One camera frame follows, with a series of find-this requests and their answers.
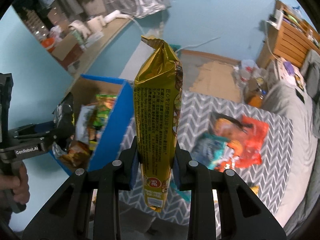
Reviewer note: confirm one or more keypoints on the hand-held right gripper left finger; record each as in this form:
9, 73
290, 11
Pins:
132, 172

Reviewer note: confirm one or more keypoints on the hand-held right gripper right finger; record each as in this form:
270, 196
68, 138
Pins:
176, 175

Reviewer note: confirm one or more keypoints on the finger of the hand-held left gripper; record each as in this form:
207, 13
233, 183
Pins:
45, 138
45, 127

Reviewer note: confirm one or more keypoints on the small orange snack packet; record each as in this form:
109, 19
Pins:
77, 153

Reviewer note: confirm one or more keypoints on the white snack packet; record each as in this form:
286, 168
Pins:
83, 122

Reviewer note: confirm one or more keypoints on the blue cardboard box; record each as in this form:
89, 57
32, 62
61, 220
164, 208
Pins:
117, 120

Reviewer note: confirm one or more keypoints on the long gold snack packet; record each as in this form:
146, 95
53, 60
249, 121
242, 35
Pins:
155, 92

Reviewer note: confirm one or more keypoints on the person's left hand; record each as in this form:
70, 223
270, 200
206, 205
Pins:
23, 187

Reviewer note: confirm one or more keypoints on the teal snack packet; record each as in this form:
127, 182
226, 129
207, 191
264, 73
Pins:
212, 147

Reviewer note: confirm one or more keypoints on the grey cloth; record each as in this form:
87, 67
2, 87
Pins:
150, 227

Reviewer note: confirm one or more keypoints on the orange and black snack packet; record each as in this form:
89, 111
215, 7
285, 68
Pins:
225, 126

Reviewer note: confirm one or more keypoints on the brown cardboard box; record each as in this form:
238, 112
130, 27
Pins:
66, 47

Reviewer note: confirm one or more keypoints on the red-orange snack packet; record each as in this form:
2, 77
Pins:
252, 142

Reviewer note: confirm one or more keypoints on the orange-lid container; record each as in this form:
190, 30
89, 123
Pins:
50, 44

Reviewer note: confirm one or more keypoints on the flat cardboard sheet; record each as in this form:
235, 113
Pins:
217, 80

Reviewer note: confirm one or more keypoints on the white tape roll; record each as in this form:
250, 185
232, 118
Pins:
80, 27

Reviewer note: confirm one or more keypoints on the orange drink bottle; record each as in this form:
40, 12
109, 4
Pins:
256, 99

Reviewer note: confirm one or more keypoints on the clear plastic bottle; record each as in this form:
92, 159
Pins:
243, 77

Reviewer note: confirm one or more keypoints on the grey bed sheet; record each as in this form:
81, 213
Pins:
300, 155

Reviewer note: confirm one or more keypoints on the white hair dryer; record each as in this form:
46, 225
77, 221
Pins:
116, 17

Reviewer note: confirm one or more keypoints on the black phone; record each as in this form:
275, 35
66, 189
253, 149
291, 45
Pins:
300, 95

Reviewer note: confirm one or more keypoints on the white printed pillow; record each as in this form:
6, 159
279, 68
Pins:
291, 77

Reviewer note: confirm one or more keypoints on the purple soft toy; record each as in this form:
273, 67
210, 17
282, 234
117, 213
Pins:
289, 67

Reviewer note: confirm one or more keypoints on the grey duvet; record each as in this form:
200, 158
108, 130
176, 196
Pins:
312, 92

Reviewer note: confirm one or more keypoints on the wooden headboard shelf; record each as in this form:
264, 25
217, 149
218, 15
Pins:
290, 40

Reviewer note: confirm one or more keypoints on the white power strip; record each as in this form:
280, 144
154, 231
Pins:
278, 19

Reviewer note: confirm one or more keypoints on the wooden wall shelf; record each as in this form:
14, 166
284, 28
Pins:
110, 37

